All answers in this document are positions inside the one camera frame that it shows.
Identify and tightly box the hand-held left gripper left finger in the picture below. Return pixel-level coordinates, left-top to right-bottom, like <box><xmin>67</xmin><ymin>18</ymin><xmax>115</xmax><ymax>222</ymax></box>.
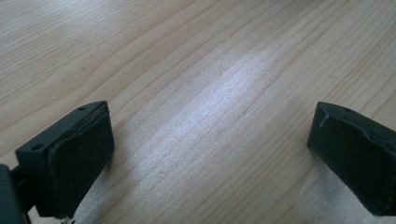
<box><xmin>15</xmin><ymin>100</ymin><xmax>115</xmax><ymax>219</ymax></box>

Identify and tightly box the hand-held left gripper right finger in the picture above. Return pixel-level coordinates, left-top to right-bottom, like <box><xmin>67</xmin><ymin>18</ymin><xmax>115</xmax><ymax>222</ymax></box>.
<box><xmin>306</xmin><ymin>101</ymin><xmax>396</xmax><ymax>217</ymax></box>

